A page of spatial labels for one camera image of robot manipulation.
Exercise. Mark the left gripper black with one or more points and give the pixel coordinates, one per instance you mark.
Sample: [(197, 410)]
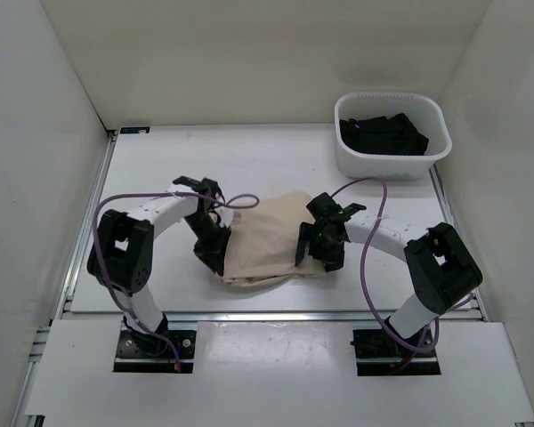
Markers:
[(213, 253)]

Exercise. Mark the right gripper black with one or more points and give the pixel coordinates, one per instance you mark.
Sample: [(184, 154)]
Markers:
[(334, 259)]

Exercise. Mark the beige trousers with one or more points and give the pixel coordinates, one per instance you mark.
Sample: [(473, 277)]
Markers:
[(262, 246)]

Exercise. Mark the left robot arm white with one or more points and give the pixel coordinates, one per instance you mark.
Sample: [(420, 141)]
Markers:
[(123, 247)]

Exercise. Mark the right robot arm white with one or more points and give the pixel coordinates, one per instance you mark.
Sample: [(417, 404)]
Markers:
[(442, 270)]

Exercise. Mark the black trousers in basket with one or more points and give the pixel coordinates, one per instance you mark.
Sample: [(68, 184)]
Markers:
[(390, 136)]

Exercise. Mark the dark corner sticker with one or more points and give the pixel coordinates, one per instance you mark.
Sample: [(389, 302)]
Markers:
[(134, 130)]

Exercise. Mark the white plastic basket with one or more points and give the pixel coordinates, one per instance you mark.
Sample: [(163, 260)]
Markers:
[(424, 113)]

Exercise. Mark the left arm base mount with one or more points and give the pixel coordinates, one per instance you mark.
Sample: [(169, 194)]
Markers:
[(132, 358)]

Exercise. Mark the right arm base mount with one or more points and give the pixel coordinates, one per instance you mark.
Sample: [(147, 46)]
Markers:
[(377, 354)]

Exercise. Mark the aluminium front rail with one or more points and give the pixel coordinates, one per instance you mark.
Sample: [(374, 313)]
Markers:
[(180, 319)]

